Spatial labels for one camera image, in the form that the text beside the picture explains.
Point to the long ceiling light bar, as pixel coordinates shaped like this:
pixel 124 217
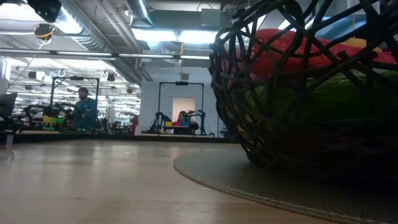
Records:
pixel 93 54

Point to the yellow lemon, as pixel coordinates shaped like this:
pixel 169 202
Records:
pixel 245 126

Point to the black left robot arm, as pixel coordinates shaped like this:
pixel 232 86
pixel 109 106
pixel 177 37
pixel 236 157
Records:
pixel 46 8

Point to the person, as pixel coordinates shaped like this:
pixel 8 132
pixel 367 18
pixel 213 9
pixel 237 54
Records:
pixel 184 120
pixel 84 112

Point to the black gantry frame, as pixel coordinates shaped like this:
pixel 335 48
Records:
pixel 76 78
pixel 181 83

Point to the grey round mat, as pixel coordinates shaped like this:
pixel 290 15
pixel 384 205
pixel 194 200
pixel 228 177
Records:
pixel 248 186

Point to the red toy block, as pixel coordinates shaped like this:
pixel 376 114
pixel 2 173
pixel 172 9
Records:
pixel 177 123

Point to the blue toy block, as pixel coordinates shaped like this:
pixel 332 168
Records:
pixel 185 123

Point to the silver ventilation duct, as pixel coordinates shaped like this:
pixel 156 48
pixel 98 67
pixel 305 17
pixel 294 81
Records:
pixel 93 34
pixel 138 9

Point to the grey wall box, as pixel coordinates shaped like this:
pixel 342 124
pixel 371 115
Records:
pixel 184 76

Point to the grey monitor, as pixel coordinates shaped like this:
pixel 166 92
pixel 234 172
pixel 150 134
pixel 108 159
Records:
pixel 7 104

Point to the black background robot arm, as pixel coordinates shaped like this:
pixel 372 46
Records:
pixel 159 119
pixel 34 110
pixel 200 116

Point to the black hanging lamp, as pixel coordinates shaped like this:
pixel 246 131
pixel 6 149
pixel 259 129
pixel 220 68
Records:
pixel 130 90
pixel 32 74
pixel 111 77

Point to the yellow and green toy block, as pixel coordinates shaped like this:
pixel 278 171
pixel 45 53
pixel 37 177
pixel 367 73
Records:
pixel 53 120

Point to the long dark green cucumber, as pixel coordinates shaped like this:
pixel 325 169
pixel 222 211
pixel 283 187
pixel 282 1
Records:
pixel 351 93

